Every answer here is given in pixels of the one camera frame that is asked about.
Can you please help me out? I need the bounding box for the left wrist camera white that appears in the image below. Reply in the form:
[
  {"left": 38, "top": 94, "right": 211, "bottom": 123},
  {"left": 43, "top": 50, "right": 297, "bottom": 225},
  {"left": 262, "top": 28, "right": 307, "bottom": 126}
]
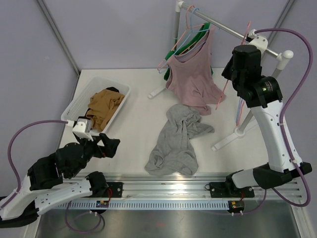
[{"left": 72, "top": 117, "right": 93, "bottom": 141}]

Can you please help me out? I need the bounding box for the clothes rack metal white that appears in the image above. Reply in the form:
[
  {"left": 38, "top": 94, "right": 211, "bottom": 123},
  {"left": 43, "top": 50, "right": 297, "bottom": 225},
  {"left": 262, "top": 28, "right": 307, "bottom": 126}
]
[{"left": 148, "top": 0, "right": 295, "bottom": 151}]

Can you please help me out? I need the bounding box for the pink hanger of grey top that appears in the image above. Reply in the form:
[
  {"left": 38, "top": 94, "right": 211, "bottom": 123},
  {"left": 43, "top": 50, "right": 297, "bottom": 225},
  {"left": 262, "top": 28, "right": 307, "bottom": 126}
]
[{"left": 215, "top": 21, "right": 252, "bottom": 110}]

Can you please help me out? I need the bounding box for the white cable duct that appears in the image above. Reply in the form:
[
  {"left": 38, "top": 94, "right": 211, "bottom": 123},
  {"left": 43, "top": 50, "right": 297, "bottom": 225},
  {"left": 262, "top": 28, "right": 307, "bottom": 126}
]
[{"left": 58, "top": 200, "right": 229, "bottom": 210}]

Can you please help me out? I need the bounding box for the pink tank top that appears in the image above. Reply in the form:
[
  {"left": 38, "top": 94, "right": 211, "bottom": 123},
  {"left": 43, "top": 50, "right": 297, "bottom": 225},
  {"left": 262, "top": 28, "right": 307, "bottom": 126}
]
[{"left": 165, "top": 26, "right": 226, "bottom": 116}]

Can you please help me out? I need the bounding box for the white plastic basket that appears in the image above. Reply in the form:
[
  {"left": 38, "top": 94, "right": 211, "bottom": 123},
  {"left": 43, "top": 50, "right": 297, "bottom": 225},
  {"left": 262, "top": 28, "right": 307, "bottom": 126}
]
[{"left": 61, "top": 76, "right": 130, "bottom": 133}]

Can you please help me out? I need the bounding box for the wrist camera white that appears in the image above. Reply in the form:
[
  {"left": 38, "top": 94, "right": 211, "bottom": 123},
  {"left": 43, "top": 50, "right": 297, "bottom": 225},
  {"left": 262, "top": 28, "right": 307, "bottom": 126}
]
[
  {"left": 72, "top": 117, "right": 93, "bottom": 141},
  {"left": 247, "top": 29, "right": 268, "bottom": 55}
]

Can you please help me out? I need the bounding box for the pink hanger of black top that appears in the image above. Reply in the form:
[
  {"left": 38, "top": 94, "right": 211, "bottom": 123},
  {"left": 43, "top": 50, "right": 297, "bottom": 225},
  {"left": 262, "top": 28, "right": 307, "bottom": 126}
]
[{"left": 235, "top": 98, "right": 245, "bottom": 126}]

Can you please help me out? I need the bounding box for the green tank top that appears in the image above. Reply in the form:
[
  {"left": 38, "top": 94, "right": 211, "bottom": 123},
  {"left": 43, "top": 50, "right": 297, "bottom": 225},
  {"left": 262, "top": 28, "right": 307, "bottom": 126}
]
[{"left": 165, "top": 22, "right": 210, "bottom": 60}]

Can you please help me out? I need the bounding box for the black tank top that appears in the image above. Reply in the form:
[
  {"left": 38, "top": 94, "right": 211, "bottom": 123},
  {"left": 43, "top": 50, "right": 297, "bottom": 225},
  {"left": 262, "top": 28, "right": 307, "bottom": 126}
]
[{"left": 86, "top": 87, "right": 125, "bottom": 118}]

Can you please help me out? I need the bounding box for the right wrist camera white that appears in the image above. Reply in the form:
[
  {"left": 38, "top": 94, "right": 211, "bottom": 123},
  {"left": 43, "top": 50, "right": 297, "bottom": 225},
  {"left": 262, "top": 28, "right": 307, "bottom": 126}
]
[{"left": 247, "top": 29, "right": 268, "bottom": 55}]

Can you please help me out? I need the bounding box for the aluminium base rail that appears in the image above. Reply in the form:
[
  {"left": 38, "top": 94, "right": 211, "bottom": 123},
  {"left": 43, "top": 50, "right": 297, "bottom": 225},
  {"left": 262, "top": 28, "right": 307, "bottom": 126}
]
[{"left": 57, "top": 173, "right": 303, "bottom": 199}]

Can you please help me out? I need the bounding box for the blue hanger of green top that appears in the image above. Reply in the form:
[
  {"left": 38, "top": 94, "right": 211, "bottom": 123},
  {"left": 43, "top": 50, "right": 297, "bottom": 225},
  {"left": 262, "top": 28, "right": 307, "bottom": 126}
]
[{"left": 157, "top": 5, "right": 210, "bottom": 74}]

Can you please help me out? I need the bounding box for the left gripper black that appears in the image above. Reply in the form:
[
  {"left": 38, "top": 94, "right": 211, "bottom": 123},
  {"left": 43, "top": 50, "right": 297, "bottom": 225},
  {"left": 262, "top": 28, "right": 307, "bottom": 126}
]
[{"left": 69, "top": 132, "right": 120, "bottom": 178}]

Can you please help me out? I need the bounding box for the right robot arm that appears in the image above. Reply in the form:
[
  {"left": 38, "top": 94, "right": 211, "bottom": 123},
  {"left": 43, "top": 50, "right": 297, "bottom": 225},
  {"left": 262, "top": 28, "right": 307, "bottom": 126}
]
[{"left": 222, "top": 45, "right": 312, "bottom": 196}]

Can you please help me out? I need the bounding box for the grey tank top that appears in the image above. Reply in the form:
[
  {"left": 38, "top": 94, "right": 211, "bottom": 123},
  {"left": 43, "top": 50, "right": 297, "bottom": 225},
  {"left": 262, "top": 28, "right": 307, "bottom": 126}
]
[{"left": 145, "top": 104, "right": 214, "bottom": 176}]

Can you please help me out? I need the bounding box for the brown tank top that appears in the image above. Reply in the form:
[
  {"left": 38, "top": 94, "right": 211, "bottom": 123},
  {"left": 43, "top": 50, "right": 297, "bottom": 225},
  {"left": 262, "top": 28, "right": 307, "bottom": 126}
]
[{"left": 85, "top": 88, "right": 125, "bottom": 132}]

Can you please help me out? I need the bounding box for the pink empty hanger far left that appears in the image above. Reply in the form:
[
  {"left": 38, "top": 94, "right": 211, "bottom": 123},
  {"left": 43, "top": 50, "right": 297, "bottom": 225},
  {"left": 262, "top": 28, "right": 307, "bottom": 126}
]
[{"left": 156, "top": 5, "right": 199, "bottom": 70}]

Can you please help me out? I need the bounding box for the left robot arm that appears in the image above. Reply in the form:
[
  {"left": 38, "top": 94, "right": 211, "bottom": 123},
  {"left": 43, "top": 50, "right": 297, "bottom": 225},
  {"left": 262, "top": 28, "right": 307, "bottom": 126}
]
[{"left": 0, "top": 133, "right": 120, "bottom": 228}]

